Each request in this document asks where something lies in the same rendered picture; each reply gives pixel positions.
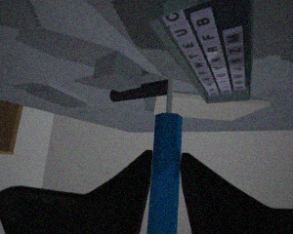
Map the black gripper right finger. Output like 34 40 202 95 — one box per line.
181 153 293 234

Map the blue stylus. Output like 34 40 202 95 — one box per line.
147 77 183 234

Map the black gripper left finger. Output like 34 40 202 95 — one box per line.
0 150 152 234

